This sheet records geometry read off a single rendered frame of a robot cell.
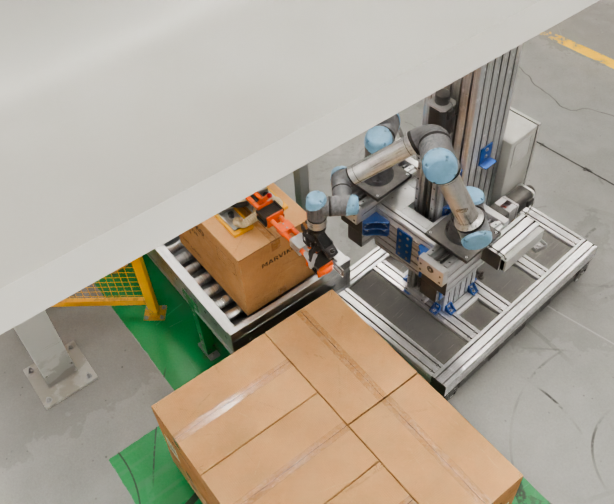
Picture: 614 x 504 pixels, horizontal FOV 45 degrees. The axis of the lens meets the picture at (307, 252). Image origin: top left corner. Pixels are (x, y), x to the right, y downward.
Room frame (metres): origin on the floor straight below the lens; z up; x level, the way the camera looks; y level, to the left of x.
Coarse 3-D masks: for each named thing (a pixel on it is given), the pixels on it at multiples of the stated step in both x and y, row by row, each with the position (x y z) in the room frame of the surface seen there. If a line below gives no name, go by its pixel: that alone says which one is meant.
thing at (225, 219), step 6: (234, 210) 2.30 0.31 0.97; (216, 216) 2.27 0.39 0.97; (222, 216) 2.26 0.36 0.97; (228, 216) 2.25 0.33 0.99; (234, 216) 2.26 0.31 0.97; (240, 216) 2.26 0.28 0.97; (222, 222) 2.23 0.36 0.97; (228, 222) 2.22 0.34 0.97; (228, 228) 2.19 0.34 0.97; (234, 228) 2.19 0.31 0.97; (240, 228) 2.19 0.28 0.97; (246, 228) 2.19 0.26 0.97; (252, 228) 2.20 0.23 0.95; (234, 234) 2.16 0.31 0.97; (240, 234) 2.16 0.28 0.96
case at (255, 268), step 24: (288, 216) 2.26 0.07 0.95; (192, 240) 2.38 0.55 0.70; (216, 240) 2.16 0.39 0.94; (240, 240) 2.13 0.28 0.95; (264, 240) 2.12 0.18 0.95; (216, 264) 2.20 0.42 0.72; (240, 264) 2.02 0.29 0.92; (264, 264) 2.09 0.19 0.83; (288, 264) 2.16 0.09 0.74; (240, 288) 2.04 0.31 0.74; (264, 288) 2.08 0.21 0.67; (288, 288) 2.15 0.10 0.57
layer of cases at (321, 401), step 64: (320, 320) 1.97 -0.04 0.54; (192, 384) 1.68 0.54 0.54; (256, 384) 1.65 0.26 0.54; (320, 384) 1.63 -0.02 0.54; (384, 384) 1.61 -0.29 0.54; (192, 448) 1.38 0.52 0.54; (256, 448) 1.36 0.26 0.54; (320, 448) 1.34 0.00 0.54; (384, 448) 1.32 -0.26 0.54; (448, 448) 1.30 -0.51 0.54
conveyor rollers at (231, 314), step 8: (168, 248) 2.48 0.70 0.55; (176, 248) 2.48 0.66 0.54; (176, 256) 2.42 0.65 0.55; (184, 256) 2.42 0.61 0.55; (192, 256) 2.43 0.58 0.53; (192, 264) 2.36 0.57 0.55; (200, 264) 2.36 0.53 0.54; (192, 272) 2.32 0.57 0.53; (200, 280) 2.26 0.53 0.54; (208, 280) 2.27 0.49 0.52; (208, 288) 2.20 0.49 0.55; (216, 288) 2.20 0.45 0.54; (224, 296) 2.14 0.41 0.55; (280, 296) 2.13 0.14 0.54; (216, 304) 2.10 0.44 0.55; (224, 304) 2.11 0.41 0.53; (232, 312) 2.05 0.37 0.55; (240, 312) 2.05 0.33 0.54; (256, 312) 2.04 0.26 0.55
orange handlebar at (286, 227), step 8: (256, 192) 2.28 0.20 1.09; (248, 200) 2.24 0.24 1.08; (280, 216) 2.13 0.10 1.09; (272, 224) 2.09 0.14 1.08; (280, 224) 2.08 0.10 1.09; (288, 224) 2.08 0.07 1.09; (280, 232) 2.05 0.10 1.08; (288, 232) 2.05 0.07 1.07; (296, 232) 2.03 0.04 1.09; (288, 240) 2.00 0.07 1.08; (328, 272) 1.82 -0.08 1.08
